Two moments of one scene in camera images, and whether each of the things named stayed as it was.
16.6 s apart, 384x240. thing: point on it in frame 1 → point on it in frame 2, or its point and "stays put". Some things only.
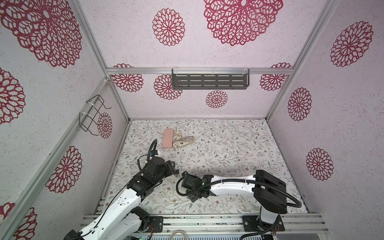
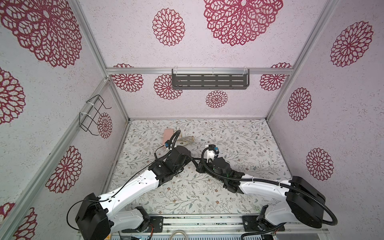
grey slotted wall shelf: [210, 81] stays put
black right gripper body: [192, 197] → [202, 169]
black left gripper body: [167, 170] → [180, 168]
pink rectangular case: [168, 138] stays put
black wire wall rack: [88, 122] stays put
